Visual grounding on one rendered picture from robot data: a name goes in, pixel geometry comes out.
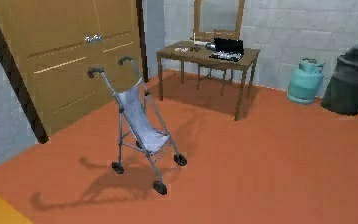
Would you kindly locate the grey folding stroller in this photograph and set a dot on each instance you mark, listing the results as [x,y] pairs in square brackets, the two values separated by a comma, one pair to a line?
[138,120]

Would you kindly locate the white candle stick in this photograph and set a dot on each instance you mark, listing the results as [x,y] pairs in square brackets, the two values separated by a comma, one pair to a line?
[194,37]

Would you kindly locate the wooden framed window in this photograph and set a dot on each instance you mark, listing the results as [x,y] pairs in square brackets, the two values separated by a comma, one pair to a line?
[219,16]

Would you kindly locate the brown wooden room door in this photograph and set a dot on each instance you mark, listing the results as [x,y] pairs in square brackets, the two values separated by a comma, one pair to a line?
[67,76]

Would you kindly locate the teal gas cylinder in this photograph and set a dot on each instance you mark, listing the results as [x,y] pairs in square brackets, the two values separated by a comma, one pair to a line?
[305,81]

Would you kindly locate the small dark object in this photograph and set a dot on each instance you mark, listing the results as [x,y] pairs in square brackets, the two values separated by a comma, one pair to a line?
[195,48]

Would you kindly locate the small white flat object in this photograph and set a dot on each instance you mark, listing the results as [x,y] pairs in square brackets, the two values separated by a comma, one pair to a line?
[181,50]

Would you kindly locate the dark green bin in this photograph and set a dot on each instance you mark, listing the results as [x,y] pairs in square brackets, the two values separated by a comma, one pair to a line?
[350,83]

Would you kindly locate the brown wooden table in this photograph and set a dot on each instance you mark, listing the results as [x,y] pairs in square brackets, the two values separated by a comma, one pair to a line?
[200,58]

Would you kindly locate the black open laptop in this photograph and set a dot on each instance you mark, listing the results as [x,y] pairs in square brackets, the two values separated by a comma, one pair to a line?
[228,50]

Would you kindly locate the grey round object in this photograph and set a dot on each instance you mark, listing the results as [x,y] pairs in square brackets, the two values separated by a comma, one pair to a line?
[211,46]

